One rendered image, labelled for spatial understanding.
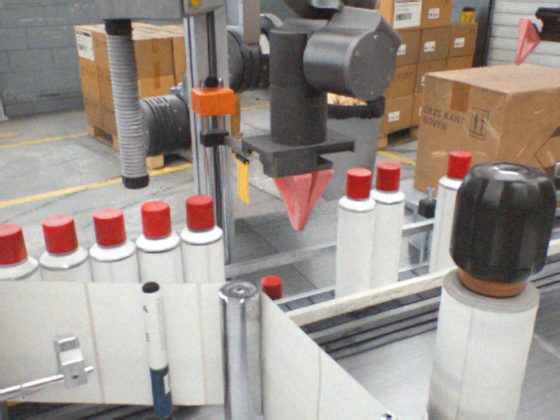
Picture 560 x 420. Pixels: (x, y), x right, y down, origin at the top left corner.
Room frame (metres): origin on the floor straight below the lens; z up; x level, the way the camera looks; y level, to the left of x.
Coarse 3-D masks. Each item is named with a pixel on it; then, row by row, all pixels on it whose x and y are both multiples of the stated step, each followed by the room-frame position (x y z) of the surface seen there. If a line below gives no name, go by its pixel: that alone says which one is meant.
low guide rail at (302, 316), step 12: (552, 240) 0.87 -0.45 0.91; (552, 252) 0.85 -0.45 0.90; (420, 276) 0.74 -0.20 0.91; (432, 276) 0.74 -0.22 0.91; (384, 288) 0.71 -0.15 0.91; (396, 288) 0.71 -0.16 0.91; (408, 288) 0.72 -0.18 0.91; (420, 288) 0.73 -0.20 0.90; (432, 288) 0.74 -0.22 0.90; (336, 300) 0.68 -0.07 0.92; (348, 300) 0.68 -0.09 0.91; (360, 300) 0.69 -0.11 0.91; (372, 300) 0.70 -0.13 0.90; (384, 300) 0.70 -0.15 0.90; (288, 312) 0.65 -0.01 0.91; (300, 312) 0.65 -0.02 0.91; (312, 312) 0.65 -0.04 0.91; (324, 312) 0.66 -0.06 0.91; (336, 312) 0.67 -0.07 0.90; (300, 324) 0.64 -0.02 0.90
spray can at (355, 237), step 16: (352, 176) 0.71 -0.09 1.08; (368, 176) 0.72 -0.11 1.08; (352, 192) 0.71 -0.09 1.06; (368, 192) 0.72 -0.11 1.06; (352, 208) 0.70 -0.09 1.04; (368, 208) 0.71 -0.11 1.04; (352, 224) 0.70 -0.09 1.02; (368, 224) 0.71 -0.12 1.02; (352, 240) 0.70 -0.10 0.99; (368, 240) 0.71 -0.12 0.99; (336, 256) 0.73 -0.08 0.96; (352, 256) 0.70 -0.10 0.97; (368, 256) 0.71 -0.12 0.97; (336, 272) 0.72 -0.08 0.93; (352, 272) 0.70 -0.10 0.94; (368, 272) 0.71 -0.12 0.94; (336, 288) 0.72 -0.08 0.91; (352, 288) 0.70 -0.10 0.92; (368, 288) 0.71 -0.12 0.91
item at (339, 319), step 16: (400, 272) 0.82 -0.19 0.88; (416, 272) 0.82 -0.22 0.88; (288, 304) 0.72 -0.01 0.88; (304, 304) 0.72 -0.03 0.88; (384, 304) 0.72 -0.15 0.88; (400, 304) 0.72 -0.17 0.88; (320, 320) 0.68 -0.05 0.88; (336, 320) 0.68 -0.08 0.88; (352, 320) 0.68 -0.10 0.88; (16, 416) 0.50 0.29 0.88; (32, 416) 0.50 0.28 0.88
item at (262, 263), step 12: (408, 228) 0.81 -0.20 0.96; (420, 228) 0.82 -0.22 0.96; (432, 228) 0.83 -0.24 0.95; (288, 252) 0.73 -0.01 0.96; (300, 252) 0.73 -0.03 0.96; (312, 252) 0.74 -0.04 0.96; (324, 252) 0.75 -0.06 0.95; (336, 252) 0.76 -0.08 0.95; (240, 264) 0.69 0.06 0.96; (252, 264) 0.70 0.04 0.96; (264, 264) 0.70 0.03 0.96; (276, 264) 0.71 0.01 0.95; (228, 276) 0.68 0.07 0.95
